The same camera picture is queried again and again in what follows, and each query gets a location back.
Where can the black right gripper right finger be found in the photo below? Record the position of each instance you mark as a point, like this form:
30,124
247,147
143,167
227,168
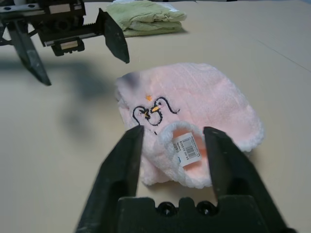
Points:
233,170

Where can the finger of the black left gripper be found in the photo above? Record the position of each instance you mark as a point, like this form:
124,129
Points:
28,53
114,36

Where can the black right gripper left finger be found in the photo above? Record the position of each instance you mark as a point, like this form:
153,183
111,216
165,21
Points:
114,179

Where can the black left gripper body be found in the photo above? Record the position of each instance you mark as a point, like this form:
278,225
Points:
60,21

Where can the pink towel with white trim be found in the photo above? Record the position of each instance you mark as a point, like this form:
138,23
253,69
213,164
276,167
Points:
194,116

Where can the green folded towel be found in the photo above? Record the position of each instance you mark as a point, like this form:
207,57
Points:
148,18

